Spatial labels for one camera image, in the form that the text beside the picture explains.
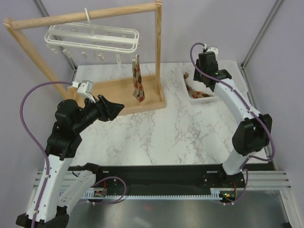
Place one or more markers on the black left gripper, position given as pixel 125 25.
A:
pixel 108 110

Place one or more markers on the argyle sock beige orange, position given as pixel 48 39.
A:
pixel 138 92

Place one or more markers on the white plastic clip hanger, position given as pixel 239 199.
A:
pixel 90 37

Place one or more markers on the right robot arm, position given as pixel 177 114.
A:
pixel 251 134

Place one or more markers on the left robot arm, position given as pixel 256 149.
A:
pixel 49 208

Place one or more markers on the wooden hanger stand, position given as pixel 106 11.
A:
pixel 116 90

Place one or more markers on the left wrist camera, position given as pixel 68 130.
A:
pixel 85 89

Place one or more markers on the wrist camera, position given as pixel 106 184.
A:
pixel 215 50
pixel 85 89

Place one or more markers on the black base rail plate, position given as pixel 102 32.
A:
pixel 168 179

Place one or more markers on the white cable duct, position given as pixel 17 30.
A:
pixel 92 194

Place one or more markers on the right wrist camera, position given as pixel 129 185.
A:
pixel 215 50

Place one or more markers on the aluminium frame post right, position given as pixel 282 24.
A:
pixel 262 31

